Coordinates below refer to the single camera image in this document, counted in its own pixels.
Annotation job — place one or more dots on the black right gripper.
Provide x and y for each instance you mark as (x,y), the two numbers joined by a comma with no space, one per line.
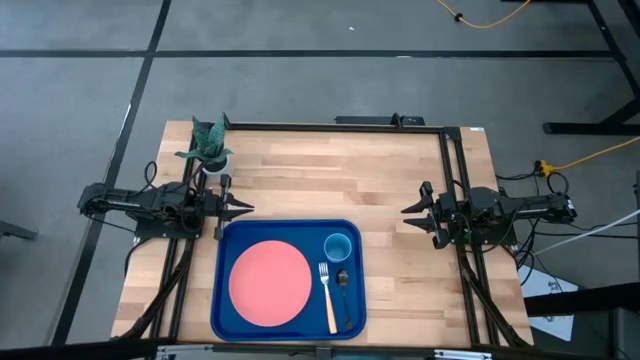
(441,212)

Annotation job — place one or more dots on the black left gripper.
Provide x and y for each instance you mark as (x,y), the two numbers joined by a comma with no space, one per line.
(222,207)

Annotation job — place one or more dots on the pink round plate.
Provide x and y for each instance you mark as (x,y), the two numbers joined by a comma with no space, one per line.
(270,285)

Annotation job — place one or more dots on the light blue cup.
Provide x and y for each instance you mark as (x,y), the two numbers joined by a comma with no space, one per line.
(337,248)

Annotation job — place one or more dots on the dark metal spoon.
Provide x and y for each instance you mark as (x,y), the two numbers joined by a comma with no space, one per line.
(342,278)

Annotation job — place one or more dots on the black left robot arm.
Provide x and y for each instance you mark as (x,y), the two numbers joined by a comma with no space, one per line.
(140,202)

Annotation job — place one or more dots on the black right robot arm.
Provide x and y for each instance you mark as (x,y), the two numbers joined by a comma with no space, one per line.
(520,205)

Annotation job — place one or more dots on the blue plastic tray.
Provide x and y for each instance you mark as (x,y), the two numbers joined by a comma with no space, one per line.
(300,230)

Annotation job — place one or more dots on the white plant pot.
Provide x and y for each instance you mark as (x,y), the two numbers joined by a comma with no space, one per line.
(222,167)

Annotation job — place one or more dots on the green snake plant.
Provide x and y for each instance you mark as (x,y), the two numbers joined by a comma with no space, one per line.
(210,142)

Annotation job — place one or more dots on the white paper sheet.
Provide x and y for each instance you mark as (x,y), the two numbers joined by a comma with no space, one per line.
(545,285)

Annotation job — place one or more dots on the black beam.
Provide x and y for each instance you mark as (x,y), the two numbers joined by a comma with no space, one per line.
(590,299)

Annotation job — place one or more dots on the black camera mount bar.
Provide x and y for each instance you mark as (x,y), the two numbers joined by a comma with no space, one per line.
(370,120)

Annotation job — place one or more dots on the black aluminium rig frame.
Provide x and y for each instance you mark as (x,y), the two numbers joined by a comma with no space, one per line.
(350,127)

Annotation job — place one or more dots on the silver metal bracket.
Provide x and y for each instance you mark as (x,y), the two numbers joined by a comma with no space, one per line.
(462,355)
(185,350)

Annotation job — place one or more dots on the black desk leg frame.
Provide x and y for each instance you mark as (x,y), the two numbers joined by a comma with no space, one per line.
(590,128)

